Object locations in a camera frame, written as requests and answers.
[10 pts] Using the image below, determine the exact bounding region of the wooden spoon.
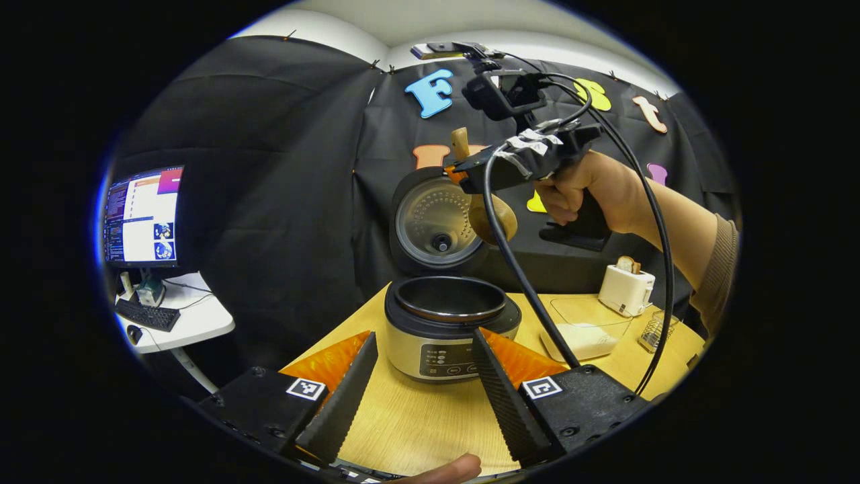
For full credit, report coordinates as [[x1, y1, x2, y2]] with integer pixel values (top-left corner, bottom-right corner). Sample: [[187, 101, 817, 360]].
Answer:
[[450, 126, 519, 246]]

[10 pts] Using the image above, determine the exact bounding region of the heap of white rice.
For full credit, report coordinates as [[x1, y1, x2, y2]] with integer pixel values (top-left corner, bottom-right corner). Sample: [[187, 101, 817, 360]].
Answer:
[[541, 323, 619, 362]]

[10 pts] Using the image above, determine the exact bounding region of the white side table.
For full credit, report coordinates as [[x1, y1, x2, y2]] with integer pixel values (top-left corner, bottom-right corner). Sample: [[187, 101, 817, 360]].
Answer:
[[114, 271, 236, 394]]

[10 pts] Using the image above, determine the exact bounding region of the metal wire chopstick holder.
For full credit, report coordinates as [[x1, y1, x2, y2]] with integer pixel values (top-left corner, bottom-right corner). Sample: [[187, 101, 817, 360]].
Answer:
[[638, 311, 679, 354]]

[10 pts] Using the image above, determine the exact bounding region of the silver black rice cooker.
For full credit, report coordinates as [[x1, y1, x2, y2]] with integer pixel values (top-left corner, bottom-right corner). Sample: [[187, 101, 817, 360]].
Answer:
[[384, 166, 522, 382]]

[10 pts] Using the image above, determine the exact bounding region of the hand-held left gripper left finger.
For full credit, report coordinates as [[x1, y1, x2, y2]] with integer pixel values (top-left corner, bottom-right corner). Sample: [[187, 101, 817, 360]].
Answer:
[[198, 329, 378, 466]]

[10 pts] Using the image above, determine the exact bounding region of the computer monitor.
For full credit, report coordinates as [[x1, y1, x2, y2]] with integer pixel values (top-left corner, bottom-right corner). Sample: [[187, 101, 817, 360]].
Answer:
[[103, 165, 184, 268]]

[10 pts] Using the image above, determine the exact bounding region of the teal desk device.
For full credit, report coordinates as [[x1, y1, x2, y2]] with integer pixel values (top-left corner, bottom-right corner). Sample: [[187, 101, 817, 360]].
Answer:
[[134, 277, 167, 308]]

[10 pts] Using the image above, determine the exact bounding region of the clear plastic container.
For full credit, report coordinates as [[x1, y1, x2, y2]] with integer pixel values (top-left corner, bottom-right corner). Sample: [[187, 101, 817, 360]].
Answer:
[[541, 296, 636, 364]]

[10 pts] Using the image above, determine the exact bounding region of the thick black cable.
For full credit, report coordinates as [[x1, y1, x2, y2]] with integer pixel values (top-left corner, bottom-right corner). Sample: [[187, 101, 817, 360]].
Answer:
[[482, 143, 582, 369]]

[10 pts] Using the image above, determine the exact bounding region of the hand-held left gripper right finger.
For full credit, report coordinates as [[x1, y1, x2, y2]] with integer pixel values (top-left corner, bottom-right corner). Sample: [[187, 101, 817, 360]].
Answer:
[[472, 328, 649, 469]]

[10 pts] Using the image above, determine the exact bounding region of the thin black cable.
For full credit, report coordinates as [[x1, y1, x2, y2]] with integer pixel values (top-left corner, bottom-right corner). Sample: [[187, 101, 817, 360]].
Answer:
[[537, 71, 675, 397]]

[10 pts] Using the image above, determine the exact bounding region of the black backdrop cloth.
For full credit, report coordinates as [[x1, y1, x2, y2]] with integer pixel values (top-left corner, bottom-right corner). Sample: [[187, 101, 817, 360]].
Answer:
[[111, 34, 740, 377]]

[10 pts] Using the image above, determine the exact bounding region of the white toaster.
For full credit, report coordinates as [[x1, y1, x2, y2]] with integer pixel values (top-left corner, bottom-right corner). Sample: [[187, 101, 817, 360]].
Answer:
[[598, 264, 656, 317]]

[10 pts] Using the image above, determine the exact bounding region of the black keyboard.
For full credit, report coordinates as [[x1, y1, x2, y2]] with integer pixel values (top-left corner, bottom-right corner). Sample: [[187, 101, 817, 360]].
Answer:
[[114, 298, 181, 333]]

